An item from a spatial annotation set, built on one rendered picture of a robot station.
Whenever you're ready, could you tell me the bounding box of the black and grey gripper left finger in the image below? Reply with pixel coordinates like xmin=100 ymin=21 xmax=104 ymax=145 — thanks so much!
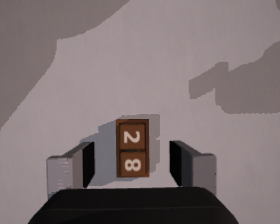
xmin=46 ymin=142 xmax=95 ymax=200

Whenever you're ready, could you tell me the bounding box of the brown number cube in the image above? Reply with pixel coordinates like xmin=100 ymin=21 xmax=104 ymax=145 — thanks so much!
xmin=120 ymin=149 xmax=146 ymax=177
xmin=119 ymin=123 xmax=145 ymax=150

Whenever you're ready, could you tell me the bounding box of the brown wooden tray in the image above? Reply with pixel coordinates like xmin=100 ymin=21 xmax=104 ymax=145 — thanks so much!
xmin=116 ymin=119 xmax=150 ymax=178

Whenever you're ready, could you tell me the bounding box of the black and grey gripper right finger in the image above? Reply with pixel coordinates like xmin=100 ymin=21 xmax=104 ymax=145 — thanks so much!
xmin=169 ymin=140 xmax=217 ymax=198

